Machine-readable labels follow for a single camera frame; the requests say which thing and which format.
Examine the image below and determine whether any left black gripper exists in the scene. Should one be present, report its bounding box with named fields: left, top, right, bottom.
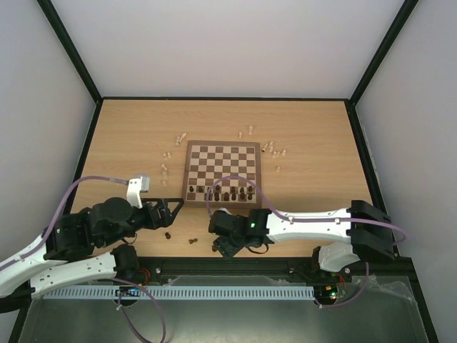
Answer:
left=100, top=197, right=186, bottom=247

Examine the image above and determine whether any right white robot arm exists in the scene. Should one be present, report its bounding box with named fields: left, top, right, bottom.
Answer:
left=209, top=200, right=394, bottom=280

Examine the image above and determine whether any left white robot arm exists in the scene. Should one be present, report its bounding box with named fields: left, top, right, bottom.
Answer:
left=1, top=197, right=184, bottom=313

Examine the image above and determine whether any left base circuit board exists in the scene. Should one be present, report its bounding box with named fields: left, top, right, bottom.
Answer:
left=113, top=285, right=146, bottom=298

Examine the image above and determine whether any base circuit board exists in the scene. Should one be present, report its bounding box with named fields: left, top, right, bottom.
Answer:
left=113, top=285, right=146, bottom=298
left=313, top=282, right=348, bottom=300

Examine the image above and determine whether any right base circuit board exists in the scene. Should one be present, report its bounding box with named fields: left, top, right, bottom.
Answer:
left=313, top=282, right=348, bottom=300

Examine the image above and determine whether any wooden chessboard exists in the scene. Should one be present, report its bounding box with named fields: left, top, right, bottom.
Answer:
left=182, top=140, right=262, bottom=209

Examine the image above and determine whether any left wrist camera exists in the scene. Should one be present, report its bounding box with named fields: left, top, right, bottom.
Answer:
left=126, top=175, right=150, bottom=209

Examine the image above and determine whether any white slotted cable duct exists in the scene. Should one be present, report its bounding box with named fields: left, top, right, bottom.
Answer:
left=43, top=285, right=315, bottom=301

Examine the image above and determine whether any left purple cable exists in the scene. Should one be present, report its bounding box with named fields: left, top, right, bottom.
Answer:
left=0, top=175, right=167, bottom=342

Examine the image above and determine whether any black aluminium frame rail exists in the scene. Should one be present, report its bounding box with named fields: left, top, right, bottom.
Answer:
left=35, top=255, right=415, bottom=278

